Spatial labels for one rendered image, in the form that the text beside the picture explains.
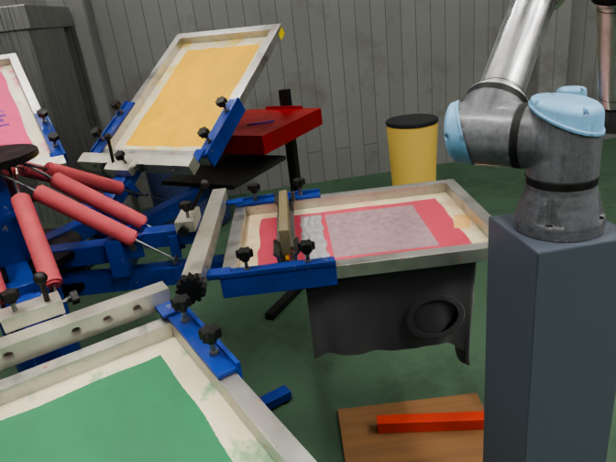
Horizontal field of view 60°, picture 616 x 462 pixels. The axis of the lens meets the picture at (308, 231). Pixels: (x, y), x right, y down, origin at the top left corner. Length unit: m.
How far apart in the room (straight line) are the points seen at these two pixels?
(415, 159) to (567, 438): 3.42
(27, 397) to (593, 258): 1.10
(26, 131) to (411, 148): 2.83
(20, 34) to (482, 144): 3.36
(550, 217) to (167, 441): 0.76
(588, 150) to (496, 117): 0.16
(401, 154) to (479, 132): 3.45
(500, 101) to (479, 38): 4.56
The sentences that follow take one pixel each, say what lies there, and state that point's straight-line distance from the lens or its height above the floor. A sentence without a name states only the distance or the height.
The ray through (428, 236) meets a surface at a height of 0.96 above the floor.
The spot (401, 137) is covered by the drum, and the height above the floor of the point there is 0.57.
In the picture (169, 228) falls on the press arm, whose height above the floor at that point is 1.04.
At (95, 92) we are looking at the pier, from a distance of 5.00.
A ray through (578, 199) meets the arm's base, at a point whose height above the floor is 1.27.
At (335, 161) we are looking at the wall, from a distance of 5.33.
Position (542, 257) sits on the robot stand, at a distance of 0.97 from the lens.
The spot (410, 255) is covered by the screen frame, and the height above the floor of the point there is 0.99.
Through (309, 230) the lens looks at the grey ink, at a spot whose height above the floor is 0.96.
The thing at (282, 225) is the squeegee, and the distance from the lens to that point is 1.50.
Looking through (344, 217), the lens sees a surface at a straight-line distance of 1.80.
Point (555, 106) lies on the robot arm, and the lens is 0.97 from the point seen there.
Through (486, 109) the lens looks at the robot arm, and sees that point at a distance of 1.03.
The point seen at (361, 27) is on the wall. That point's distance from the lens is 5.21.
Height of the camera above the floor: 1.62
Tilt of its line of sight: 23 degrees down
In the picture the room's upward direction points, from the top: 7 degrees counter-clockwise
